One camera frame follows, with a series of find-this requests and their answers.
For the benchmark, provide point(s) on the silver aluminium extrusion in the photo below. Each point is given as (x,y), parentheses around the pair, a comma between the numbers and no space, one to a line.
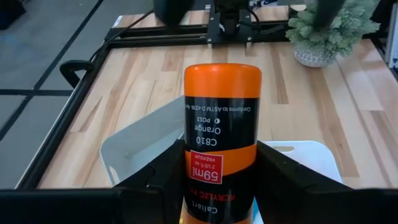
(392,37)

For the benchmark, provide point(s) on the small potted green plant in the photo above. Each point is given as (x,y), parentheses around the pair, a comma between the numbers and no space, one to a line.
(311,56)

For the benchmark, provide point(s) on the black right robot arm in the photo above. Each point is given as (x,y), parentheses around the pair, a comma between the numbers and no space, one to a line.
(230,15)

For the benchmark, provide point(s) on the white corner label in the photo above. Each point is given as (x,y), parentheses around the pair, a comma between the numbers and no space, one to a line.
(118,21)

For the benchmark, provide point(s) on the black aluminium table frame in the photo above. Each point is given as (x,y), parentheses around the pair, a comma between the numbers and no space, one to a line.
(161,37)

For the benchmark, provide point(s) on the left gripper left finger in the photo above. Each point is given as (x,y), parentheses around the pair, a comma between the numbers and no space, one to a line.
(168,174)

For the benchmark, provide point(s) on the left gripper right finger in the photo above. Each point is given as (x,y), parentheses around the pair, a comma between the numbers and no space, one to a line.
(280,186)

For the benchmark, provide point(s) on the white plastic bin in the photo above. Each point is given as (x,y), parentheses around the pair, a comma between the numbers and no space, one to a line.
(317,158)

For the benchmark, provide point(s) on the grey plastic bin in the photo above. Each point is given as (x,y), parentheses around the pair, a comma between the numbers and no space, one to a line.
(140,140)

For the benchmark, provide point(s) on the orange paint bottle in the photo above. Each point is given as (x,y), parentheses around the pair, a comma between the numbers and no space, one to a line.
(222,124)

